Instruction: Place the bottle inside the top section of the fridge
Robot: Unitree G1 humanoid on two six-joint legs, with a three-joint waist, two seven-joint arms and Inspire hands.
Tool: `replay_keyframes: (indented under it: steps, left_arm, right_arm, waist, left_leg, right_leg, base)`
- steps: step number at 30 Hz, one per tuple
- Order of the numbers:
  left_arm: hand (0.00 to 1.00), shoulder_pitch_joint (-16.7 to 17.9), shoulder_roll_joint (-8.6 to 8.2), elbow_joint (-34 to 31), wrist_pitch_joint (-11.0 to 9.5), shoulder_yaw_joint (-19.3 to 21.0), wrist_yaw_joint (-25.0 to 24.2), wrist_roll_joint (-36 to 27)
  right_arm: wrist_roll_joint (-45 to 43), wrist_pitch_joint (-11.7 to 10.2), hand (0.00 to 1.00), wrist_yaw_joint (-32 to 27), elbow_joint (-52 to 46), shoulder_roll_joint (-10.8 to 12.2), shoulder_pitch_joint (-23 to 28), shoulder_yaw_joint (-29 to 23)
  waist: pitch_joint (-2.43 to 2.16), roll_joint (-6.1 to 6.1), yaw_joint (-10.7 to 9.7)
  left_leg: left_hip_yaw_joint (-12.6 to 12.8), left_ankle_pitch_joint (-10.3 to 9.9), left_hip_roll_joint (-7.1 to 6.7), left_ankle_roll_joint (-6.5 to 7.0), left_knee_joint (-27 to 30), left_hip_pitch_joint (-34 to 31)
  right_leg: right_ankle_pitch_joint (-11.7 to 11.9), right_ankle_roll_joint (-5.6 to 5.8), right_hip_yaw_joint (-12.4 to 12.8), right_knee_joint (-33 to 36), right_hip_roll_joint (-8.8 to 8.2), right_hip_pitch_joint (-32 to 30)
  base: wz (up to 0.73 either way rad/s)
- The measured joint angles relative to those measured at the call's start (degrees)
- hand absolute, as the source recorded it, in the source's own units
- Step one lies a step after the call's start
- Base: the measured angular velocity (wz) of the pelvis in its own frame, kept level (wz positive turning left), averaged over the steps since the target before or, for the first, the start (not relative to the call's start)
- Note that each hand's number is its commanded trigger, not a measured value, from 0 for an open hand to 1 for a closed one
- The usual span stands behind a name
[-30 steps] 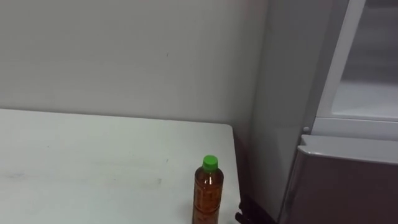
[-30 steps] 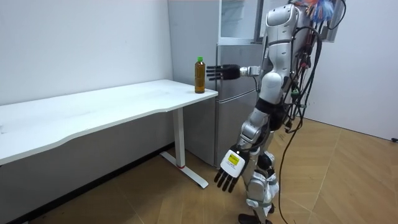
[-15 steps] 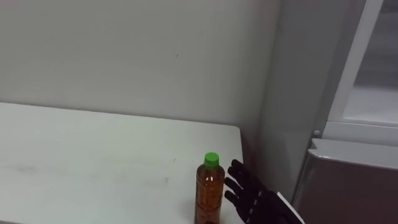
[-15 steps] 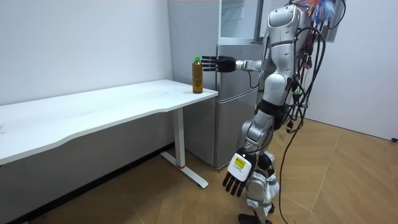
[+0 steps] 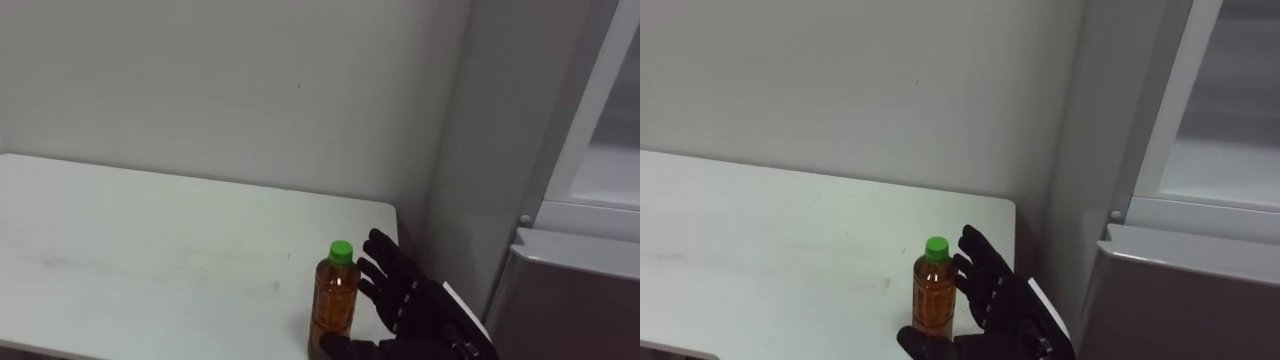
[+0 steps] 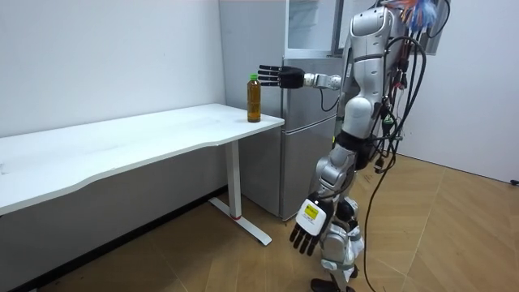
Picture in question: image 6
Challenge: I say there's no white desk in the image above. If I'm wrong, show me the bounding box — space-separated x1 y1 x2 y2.
0 103 285 247

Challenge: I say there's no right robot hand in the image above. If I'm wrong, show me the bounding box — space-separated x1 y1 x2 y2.
257 63 307 90

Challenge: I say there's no brown drink bottle green cap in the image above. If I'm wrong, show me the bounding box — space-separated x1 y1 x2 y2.
247 73 263 123

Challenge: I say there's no cable bundle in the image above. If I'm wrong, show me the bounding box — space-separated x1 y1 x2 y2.
380 0 452 41

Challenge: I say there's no black floor cable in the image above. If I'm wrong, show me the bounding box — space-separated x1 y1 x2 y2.
362 156 397 292

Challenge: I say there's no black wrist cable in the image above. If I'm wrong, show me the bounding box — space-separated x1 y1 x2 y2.
319 88 341 114

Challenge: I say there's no robot body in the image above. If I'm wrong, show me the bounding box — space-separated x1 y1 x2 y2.
338 0 429 175

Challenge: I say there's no grey fridge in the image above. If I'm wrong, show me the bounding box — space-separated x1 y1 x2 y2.
218 0 346 222

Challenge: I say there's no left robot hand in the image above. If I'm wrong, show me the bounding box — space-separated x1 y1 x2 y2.
289 193 336 257

